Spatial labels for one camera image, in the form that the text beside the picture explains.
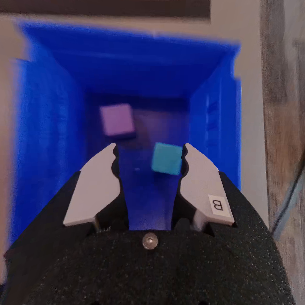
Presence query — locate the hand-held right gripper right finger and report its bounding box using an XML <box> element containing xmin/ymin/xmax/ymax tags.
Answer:
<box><xmin>173</xmin><ymin>143</ymin><xmax>236</xmax><ymax>232</ymax></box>

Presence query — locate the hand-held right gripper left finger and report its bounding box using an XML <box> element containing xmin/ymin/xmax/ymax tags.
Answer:
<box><xmin>63</xmin><ymin>143</ymin><xmax>129</xmax><ymax>231</ymax></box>

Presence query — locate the blue plastic bin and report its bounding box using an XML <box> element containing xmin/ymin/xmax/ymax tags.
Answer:
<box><xmin>9</xmin><ymin>21</ymin><xmax>242</xmax><ymax>246</ymax></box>

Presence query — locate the purple foam cube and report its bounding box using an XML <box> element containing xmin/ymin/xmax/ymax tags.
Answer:
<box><xmin>99</xmin><ymin>103</ymin><xmax>136</xmax><ymax>139</ymax></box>

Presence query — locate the teal foam cube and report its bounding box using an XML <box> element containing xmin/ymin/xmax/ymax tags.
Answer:
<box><xmin>151</xmin><ymin>142</ymin><xmax>184</xmax><ymax>176</ymax></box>

